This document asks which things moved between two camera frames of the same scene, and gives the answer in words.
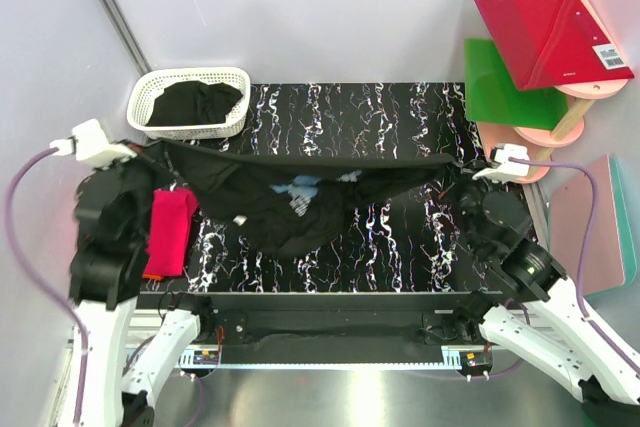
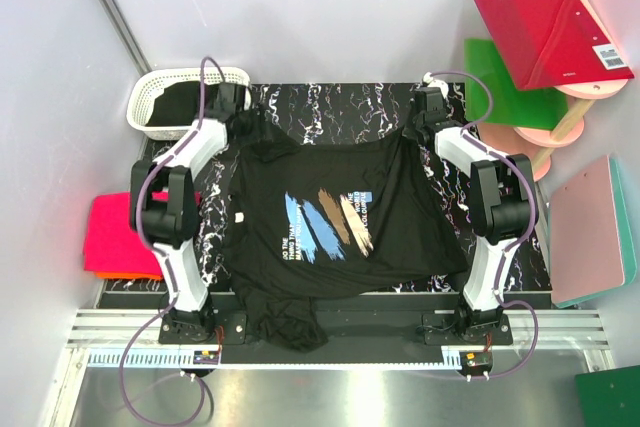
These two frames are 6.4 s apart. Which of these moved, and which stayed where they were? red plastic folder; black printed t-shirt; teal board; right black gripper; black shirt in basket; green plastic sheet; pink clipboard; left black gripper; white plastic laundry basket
Moved: black printed t-shirt; right black gripper; left black gripper
Stayed: red plastic folder; pink clipboard; teal board; green plastic sheet; black shirt in basket; white plastic laundry basket
